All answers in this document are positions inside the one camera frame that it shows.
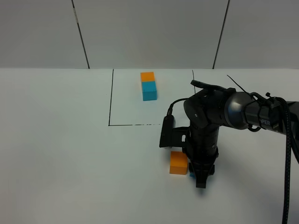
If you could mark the orange template block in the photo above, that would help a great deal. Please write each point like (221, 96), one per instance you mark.
(147, 77)

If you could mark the blue template block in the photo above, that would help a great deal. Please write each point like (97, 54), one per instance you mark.
(149, 91)

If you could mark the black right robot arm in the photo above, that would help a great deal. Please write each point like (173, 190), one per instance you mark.
(208, 110)

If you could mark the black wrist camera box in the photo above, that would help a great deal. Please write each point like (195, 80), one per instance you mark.
(172, 136)

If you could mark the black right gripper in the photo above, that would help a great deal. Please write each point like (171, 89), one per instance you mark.
(203, 152)

